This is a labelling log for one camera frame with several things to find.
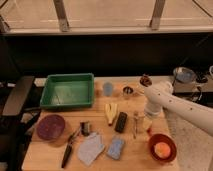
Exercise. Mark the metal fork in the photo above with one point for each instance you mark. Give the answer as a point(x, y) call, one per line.
point(135, 124)

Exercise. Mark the blue plastic cup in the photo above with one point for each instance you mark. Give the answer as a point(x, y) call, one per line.
point(107, 89)

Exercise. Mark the purple round plate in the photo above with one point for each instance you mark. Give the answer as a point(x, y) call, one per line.
point(50, 127)

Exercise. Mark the small dark metal can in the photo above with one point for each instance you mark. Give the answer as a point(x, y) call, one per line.
point(85, 128)

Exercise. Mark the black rectangular block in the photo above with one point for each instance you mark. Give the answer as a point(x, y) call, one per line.
point(121, 121)

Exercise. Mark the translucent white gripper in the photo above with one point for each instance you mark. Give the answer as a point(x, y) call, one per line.
point(145, 116)

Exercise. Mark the blue sponge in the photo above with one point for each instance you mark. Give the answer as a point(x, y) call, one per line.
point(115, 148)

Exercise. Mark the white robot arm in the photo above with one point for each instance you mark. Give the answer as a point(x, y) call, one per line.
point(160, 95)

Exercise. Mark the black handled knife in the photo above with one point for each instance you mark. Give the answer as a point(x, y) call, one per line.
point(68, 149)

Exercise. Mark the metal pot with blue inside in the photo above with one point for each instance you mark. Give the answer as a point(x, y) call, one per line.
point(184, 75)

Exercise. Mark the green plastic tray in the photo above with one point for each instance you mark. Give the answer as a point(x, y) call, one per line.
point(67, 91)

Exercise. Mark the orange fruit in bowl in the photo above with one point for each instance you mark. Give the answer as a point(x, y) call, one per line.
point(162, 150)

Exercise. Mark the black chair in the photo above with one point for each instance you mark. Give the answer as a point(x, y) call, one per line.
point(11, 117)

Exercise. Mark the red bowl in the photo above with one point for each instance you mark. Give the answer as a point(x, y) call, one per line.
point(157, 138)

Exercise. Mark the grey blue cloth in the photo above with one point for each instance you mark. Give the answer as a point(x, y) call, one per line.
point(90, 148)

